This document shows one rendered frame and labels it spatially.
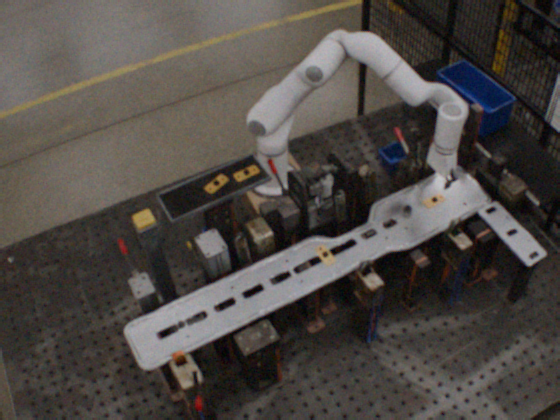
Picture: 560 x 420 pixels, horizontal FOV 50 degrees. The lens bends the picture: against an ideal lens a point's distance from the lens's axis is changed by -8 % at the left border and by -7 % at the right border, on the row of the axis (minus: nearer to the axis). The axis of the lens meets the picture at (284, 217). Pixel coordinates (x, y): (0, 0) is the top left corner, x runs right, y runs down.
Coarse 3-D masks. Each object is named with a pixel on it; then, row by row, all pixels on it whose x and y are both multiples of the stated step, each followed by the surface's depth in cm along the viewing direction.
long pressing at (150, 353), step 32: (416, 192) 230; (448, 192) 230; (480, 192) 229; (416, 224) 221; (448, 224) 221; (288, 256) 214; (352, 256) 213; (224, 288) 207; (288, 288) 206; (160, 320) 200; (224, 320) 199; (160, 352) 193
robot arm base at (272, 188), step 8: (264, 160) 247; (280, 160) 248; (280, 168) 251; (288, 168) 265; (272, 176) 253; (280, 176) 254; (264, 184) 258; (272, 184) 257; (264, 192) 257; (272, 192) 257; (280, 192) 257
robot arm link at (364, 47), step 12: (336, 36) 202; (348, 36) 193; (360, 36) 190; (372, 36) 189; (348, 48) 193; (360, 48) 190; (372, 48) 189; (384, 48) 189; (360, 60) 193; (372, 60) 190; (384, 60) 189; (396, 60) 190; (384, 72) 191
